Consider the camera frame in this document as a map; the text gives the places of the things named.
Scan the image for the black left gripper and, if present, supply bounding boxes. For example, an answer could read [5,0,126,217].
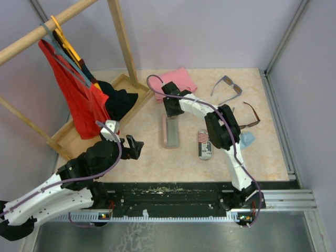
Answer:
[98,131,144,177]

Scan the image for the pink glasses case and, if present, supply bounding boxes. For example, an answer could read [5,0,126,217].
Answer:
[162,115,180,149]

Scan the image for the light blue cleaning cloth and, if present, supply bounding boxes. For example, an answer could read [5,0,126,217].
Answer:
[239,132,256,149]

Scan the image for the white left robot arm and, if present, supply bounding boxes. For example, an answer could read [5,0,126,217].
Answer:
[1,135,144,241]

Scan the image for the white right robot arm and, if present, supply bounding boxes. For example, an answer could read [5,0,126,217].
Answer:
[161,82,264,208]

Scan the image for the tortoiseshell brown sunglasses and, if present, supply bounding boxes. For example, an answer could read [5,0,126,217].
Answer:
[238,101,261,130]

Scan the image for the folded pink shirt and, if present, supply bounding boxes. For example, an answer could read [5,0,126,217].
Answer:
[149,68,197,93]

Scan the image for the dark navy garment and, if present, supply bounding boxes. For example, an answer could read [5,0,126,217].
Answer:
[52,30,139,123]

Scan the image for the flag newspaper print glasses case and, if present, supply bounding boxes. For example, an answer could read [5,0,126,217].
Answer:
[197,129,212,160]

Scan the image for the red hanging shirt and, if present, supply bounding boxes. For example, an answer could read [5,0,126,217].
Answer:
[38,39,112,140]

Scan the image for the wooden clothes rack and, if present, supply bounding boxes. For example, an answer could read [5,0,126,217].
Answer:
[0,0,155,160]

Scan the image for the grey blue hanger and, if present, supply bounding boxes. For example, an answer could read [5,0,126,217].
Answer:
[41,23,92,88]

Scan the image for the yellow hanger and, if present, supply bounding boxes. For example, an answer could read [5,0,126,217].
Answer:
[51,15,101,90]

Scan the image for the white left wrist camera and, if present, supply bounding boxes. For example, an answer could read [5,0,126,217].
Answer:
[100,120,120,141]

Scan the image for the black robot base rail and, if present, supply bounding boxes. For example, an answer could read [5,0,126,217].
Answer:
[53,182,266,226]

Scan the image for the grey blue frame sunglasses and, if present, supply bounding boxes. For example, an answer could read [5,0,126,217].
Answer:
[211,75,243,105]

